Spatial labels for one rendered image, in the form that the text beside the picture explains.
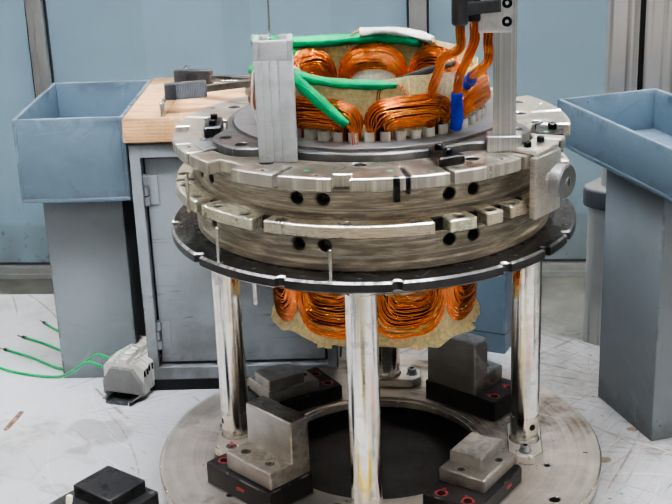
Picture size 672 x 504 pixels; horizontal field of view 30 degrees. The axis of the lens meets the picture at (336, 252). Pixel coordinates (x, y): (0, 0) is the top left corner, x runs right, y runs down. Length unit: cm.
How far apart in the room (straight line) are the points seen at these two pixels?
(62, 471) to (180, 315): 21
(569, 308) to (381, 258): 263
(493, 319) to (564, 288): 232
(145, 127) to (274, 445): 34
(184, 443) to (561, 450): 34
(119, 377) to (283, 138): 44
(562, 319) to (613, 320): 224
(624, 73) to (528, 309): 42
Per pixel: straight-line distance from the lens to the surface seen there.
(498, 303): 133
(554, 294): 362
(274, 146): 91
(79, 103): 140
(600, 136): 116
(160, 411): 126
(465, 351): 116
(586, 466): 110
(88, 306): 132
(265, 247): 93
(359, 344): 93
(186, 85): 121
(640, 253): 115
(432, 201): 90
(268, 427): 104
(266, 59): 90
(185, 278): 126
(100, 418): 126
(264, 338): 128
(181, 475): 110
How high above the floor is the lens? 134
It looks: 20 degrees down
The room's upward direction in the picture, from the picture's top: 2 degrees counter-clockwise
